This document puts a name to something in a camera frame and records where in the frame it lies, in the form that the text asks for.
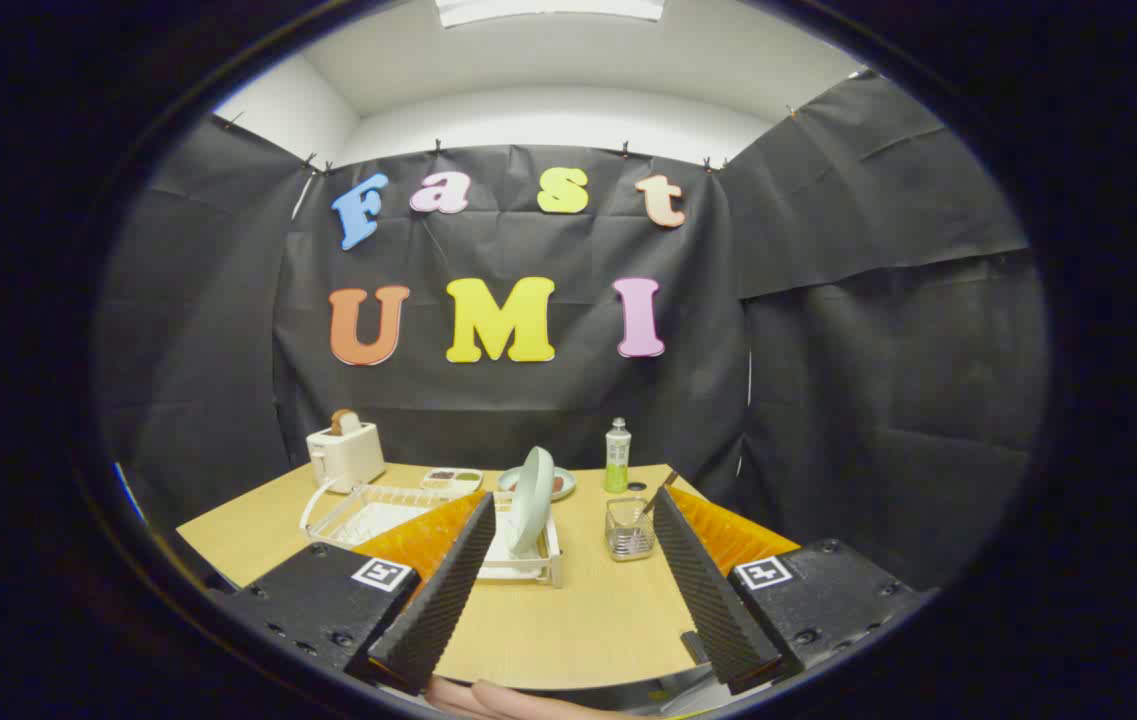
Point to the white divided sauce dish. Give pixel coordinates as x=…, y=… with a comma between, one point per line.
x=450, y=479

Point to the white toaster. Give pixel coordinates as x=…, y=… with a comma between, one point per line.
x=346, y=458

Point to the ceiling light panel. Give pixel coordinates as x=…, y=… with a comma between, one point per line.
x=548, y=8

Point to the black backdrop cloth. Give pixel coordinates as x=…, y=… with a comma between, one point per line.
x=528, y=400

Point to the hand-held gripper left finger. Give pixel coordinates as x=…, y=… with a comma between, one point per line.
x=433, y=610

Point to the pale green plate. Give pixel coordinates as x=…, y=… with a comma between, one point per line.
x=533, y=500

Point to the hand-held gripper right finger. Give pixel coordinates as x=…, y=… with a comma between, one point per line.
x=713, y=610

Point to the toast slice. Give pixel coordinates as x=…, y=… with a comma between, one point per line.
x=344, y=420

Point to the light blue food plate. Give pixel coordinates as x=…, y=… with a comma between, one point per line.
x=565, y=489

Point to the green and white bottle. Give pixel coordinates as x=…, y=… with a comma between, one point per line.
x=617, y=460

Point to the white drip tray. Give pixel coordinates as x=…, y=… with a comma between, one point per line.
x=378, y=520

